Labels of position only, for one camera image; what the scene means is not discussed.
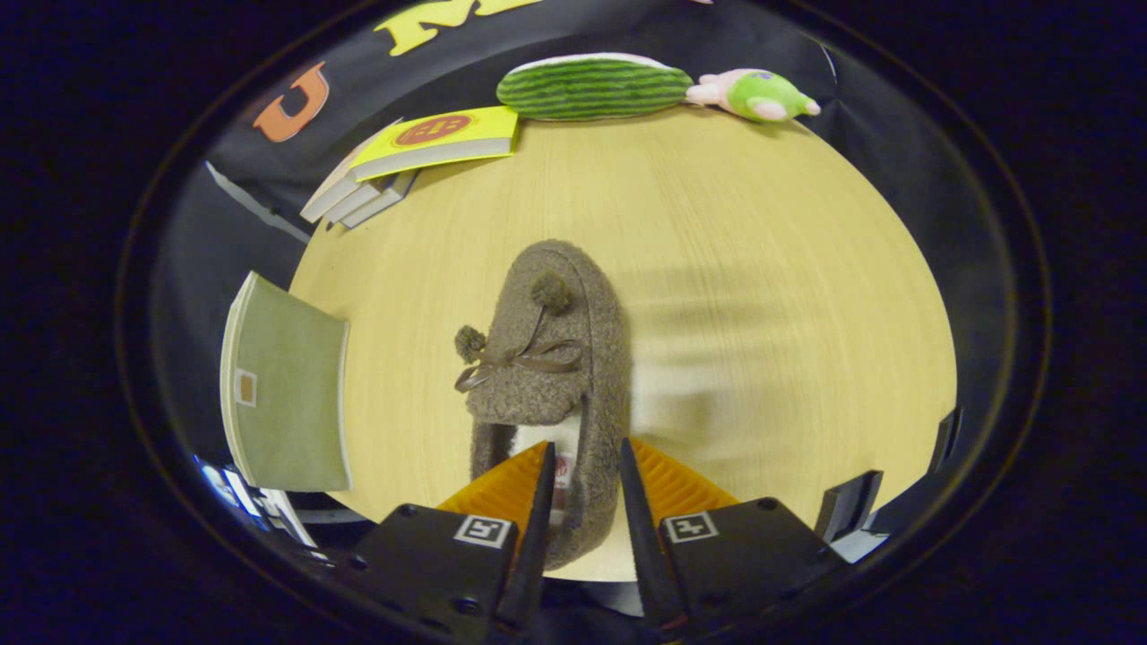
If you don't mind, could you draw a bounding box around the blue packet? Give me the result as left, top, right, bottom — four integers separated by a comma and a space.
193, 455, 272, 522

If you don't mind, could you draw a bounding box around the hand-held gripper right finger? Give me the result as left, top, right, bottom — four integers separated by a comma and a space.
618, 437, 848, 632

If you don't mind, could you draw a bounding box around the brown fuzzy shoe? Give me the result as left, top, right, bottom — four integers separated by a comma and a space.
454, 239, 633, 572

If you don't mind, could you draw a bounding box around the yellow book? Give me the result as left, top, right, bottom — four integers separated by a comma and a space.
348, 106, 521, 184

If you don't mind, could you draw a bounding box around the grey book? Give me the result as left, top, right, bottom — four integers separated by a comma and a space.
341, 168, 420, 230

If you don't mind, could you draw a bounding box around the green fabric storage box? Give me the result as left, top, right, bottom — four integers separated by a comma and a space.
220, 271, 352, 493

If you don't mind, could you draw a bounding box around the beige book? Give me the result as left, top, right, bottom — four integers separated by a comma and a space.
300, 119, 404, 224

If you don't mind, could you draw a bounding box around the green striped watermelon plush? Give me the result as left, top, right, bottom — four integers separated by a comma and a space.
496, 52, 695, 123

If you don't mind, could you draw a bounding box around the pink and green plush toy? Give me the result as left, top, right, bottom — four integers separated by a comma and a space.
686, 69, 822, 125

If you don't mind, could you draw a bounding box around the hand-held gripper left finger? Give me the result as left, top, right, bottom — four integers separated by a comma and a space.
345, 441, 556, 632

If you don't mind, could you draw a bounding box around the white book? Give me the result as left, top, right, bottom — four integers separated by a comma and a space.
323, 173, 397, 226

